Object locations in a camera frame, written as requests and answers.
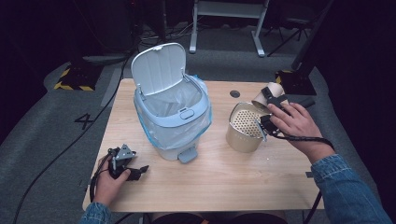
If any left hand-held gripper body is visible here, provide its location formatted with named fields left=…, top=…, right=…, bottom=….
left=107, top=144, right=137, bottom=180

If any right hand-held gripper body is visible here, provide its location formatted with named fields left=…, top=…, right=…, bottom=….
left=255, top=97, right=316, bottom=143

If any brown paper cup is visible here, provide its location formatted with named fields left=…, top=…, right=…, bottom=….
left=251, top=81, right=286, bottom=110

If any beige container with perforated strainer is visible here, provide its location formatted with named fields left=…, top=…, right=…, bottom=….
left=225, top=101, right=272, bottom=154

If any white and blue pedal bin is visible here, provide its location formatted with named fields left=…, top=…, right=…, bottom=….
left=130, top=42, right=214, bottom=165

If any person's right hand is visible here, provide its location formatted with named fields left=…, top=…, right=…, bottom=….
left=267, top=102, right=336, bottom=164

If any person's left hand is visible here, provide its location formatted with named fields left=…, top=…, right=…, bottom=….
left=92, top=158, right=132, bottom=206

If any black stand with striped base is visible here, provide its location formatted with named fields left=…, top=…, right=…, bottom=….
left=275, top=0, right=335, bottom=96

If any clear plastic bin liner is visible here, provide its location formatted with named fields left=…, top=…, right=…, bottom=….
left=135, top=74, right=214, bottom=151

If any black tripod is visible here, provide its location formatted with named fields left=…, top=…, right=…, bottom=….
left=266, top=17, right=312, bottom=58

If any black yellow striped stand base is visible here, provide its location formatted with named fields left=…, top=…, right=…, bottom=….
left=53, top=59, right=104, bottom=92

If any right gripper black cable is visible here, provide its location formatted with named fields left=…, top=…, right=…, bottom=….
left=269, top=130, right=336, bottom=224

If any long black floor cable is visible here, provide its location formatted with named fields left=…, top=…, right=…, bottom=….
left=11, top=46, right=141, bottom=224

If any white desk frame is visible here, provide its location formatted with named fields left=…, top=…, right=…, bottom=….
left=189, top=0, right=271, bottom=58

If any bundle of floor cables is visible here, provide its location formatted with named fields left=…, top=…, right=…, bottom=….
left=139, top=18, right=195, bottom=48

